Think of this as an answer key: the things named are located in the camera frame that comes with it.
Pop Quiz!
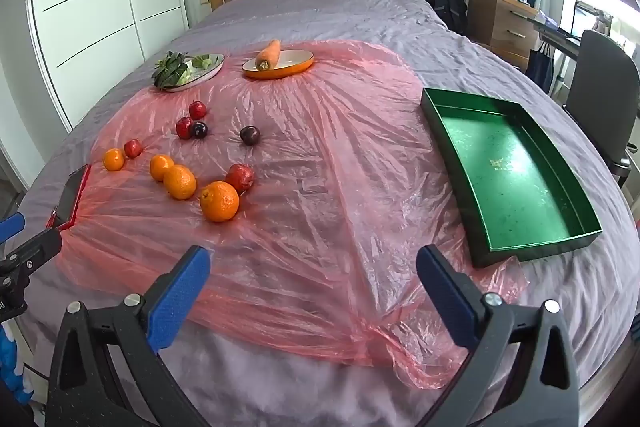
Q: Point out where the phone in red case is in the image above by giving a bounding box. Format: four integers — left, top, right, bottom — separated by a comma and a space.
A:
45, 164, 92, 232

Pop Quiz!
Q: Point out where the grey office chair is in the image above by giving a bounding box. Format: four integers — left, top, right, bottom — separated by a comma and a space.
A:
562, 29, 640, 188

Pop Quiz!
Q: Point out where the orange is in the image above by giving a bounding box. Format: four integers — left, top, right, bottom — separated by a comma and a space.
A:
163, 164, 198, 201
102, 148, 126, 172
149, 154, 176, 182
200, 181, 241, 223

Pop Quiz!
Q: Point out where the pink plastic sheet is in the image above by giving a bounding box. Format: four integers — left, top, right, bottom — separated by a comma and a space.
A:
50, 39, 531, 390

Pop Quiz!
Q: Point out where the patterned plate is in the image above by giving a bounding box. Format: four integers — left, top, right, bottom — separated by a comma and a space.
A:
155, 53, 226, 94

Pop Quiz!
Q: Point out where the orange plate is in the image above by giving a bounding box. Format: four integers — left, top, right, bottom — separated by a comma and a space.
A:
241, 49, 316, 81

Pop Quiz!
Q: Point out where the desk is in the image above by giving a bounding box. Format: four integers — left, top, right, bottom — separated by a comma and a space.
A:
530, 9, 586, 58

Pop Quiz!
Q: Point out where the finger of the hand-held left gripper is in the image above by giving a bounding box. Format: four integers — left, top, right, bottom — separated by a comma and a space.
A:
0, 230, 64, 281
0, 213, 26, 245

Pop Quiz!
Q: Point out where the large bok choy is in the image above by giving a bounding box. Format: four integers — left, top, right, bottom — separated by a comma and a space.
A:
151, 51, 193, 90

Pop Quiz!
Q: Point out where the green tray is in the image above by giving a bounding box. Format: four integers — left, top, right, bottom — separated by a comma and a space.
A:
420, 87, 604, 269

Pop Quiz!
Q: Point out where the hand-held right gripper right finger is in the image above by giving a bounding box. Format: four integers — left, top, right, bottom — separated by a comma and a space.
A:
416, 245, 581, 427

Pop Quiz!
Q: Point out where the white wardrobe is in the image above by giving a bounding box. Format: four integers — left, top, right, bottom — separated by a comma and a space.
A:
22, 0, 191, 132

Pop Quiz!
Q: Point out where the wooden drawer cabinet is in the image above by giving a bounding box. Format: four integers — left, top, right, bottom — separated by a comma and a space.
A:
467, 0, 541, 70

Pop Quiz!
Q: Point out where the dark blue bag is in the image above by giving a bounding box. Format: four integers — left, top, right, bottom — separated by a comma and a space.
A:
525, 43, 556, 95

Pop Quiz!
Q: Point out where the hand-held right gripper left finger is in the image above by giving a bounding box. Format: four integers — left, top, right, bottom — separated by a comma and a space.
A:
45, 245, 211, 427

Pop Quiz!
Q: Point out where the carrot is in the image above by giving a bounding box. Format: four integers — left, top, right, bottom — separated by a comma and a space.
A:
255, 39, 282, 72

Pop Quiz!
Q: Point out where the person's left hand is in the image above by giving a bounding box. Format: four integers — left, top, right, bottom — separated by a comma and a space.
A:
0, 321, 27, 407

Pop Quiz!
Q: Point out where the black backpack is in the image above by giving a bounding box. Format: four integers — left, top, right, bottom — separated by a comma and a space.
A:
424, 0, 469, 38

